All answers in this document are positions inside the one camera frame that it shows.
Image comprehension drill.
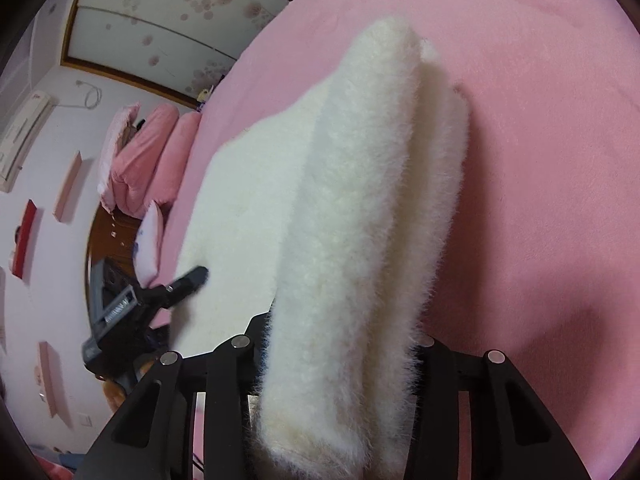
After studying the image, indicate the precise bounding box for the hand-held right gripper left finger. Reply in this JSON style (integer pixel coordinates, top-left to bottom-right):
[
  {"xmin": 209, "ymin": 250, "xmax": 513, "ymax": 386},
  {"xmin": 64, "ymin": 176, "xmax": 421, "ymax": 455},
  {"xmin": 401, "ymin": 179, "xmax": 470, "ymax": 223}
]
[{"xmin": 75, "ymin": 310, "xmax": 273, "ymax": 480}]

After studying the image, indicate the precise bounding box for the pink wall shelf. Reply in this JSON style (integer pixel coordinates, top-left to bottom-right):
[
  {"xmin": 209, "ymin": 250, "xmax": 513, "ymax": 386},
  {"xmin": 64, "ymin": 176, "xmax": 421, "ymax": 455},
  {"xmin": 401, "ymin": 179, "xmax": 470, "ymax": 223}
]
[
  {"xmin": 52, "ymin": 150, "xmax": 83, "ymax": 223},
  {"xmin": 37, "ymin": 341, "xmax": 71, "ymax": 418}
]

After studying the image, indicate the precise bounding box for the pink bed sheet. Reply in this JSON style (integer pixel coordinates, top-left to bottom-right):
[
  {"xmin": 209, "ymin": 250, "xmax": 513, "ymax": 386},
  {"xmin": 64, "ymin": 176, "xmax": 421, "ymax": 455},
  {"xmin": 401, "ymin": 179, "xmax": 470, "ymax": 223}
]
[{"xmin": 150, "ymin": 0, "xmax": 640, "ymax": 480}]

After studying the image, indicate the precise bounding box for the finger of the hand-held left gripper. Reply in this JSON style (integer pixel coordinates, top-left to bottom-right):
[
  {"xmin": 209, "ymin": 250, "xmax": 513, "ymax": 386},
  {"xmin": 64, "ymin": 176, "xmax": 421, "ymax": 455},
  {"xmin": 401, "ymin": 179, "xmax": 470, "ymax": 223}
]
[{"xmin": 145, "ymin": 266, "xmax": 210, "ymax": 311}]

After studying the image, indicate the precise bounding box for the pink floral cloth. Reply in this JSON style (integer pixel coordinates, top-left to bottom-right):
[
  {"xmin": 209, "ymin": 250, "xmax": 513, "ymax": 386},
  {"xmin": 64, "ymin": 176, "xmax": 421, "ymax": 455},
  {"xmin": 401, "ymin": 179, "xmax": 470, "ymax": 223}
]
[{"xmin": 27, "ymin": 442, "xmax": 88, "ymax": 480}]

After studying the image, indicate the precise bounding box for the white air conditioner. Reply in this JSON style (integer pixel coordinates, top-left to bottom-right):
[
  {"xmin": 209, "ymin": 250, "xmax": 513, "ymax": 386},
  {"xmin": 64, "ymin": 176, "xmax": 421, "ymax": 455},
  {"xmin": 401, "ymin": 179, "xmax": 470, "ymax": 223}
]
[{"xmin": 0, "ymin": 91, "xmax": 56, "ymax": 193}]

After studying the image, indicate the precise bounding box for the white pillow with blue print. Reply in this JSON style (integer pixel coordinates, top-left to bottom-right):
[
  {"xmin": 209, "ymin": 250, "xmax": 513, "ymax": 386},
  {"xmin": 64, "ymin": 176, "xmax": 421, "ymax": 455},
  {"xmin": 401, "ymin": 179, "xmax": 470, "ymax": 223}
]
[{"xmin": 134, "ymin": 200, "xmax": 166, "ymax": 286}]

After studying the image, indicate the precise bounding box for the large pink pillow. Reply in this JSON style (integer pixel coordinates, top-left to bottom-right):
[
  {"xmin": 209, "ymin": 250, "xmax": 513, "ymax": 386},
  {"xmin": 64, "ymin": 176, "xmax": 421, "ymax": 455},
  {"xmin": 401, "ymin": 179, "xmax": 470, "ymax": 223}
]
[{"xmin": 115, "ymin": 104, "xmax": 180, "ymax": 217}]

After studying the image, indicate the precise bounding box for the white air conditioner hose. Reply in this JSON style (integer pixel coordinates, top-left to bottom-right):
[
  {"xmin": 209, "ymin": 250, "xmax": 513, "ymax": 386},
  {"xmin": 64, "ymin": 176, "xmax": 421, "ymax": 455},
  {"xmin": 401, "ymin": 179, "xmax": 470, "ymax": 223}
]
[{"xmin": 75, "ymin": 80, "xmax": 103, "ymax": 109}]

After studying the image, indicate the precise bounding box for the red wall shelf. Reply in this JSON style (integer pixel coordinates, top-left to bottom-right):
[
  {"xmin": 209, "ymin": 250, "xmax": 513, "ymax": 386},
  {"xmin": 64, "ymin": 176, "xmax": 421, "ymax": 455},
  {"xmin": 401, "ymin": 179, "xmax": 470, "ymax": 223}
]
[{"xmin": 11, "ymin": 199, "xmax": 43, "ymax": 281}]

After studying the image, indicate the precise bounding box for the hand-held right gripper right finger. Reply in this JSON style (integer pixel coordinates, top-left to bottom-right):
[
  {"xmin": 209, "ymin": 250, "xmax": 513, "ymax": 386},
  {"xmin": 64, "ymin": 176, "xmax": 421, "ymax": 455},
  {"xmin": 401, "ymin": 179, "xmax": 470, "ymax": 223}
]
[{"xmin": 405, "ymin": 332, "xmax": 593, "ymax": 480}]

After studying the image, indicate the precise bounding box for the floral sliding door wardrobe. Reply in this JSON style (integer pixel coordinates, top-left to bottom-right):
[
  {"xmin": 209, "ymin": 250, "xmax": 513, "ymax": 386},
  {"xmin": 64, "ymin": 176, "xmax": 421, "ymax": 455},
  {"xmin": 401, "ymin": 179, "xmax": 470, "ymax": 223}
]
[{"xmin": 60, "ymin": 0, "xmax": 321, "ymax": 111}]

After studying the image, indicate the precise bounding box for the person's left hand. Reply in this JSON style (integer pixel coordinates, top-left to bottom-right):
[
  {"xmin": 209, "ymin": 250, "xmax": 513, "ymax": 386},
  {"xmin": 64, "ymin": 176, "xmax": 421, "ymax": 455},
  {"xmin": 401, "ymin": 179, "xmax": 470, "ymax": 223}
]
[{"xmin": 102, "ymin": 352, "xmax": 153, "ymax": 408}]

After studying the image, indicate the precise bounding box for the wooden headboard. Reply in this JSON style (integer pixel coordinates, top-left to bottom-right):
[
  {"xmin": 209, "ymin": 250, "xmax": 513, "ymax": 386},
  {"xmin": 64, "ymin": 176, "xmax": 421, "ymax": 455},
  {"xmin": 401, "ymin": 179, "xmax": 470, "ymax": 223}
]
[{"xmin": 87, "ymin": 204, "xmax": 173, "ymax": 391}]

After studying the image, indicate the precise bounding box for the light pink fuzzy pillow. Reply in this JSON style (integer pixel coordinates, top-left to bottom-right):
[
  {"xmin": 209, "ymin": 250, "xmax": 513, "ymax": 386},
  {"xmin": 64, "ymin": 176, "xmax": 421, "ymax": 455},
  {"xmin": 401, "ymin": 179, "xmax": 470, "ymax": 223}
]
[{"xmin": 98, "ymin": 104, "xmax": 143, "ymax": 211}]

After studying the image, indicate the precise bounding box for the white fuzzy cardigan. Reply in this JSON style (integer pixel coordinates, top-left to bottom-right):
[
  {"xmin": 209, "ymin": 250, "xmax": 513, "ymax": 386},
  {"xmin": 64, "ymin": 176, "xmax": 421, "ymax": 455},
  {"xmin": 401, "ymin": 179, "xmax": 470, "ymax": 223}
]
[{"xmin": 172, "ymin": 16, "xmax": 473, "ymax": 480}]

